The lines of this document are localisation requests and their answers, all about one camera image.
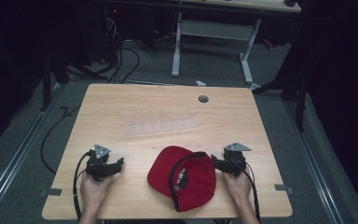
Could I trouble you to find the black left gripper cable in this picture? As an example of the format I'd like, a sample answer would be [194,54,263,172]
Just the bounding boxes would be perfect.
[72,149,93,222]

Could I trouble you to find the grey tape piece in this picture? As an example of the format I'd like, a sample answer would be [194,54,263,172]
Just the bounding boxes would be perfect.
[38,188,63,198]
[273,183,295,195]

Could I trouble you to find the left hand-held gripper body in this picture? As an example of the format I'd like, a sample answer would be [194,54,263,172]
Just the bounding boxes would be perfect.
[85,143,116,183]

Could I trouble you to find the black floor cable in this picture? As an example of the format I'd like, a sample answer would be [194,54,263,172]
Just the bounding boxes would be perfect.
[39,105,82,175]

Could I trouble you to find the red baseball cap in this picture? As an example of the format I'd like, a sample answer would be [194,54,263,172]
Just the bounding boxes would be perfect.
[146,145,217,214]

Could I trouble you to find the metal floor rail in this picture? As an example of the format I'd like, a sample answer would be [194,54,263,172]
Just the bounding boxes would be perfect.
[0,83,63,220]
[282,99,345,224]

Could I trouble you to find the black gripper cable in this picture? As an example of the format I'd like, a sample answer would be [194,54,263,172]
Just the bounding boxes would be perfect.
[72,149,93,222]
[241,164,261,224]

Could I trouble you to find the person's left hand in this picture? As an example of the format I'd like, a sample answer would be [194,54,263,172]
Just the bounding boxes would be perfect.
[79,171,115,213]

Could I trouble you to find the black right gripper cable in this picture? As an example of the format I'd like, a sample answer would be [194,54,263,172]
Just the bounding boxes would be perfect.
[241,164,261,224]

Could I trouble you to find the person's right hand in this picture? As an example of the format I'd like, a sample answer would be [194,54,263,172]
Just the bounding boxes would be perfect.
[221,169,254,207]

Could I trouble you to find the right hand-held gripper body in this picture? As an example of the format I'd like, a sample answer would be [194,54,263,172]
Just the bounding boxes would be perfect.
[222,142,253,178]

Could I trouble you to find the small red object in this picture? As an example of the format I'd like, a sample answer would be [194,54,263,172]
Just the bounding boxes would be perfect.
[261,38,275,51]

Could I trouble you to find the bundle of black cables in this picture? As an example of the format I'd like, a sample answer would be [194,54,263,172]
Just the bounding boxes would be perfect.
[101,17,142,85]

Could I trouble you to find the black metal stand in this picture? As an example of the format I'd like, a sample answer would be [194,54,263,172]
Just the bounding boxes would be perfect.
[251,69,310,133]
[39,54,71,113]

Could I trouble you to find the white desk frame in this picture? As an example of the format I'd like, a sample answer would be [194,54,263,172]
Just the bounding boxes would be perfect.
[171,10,263,86]

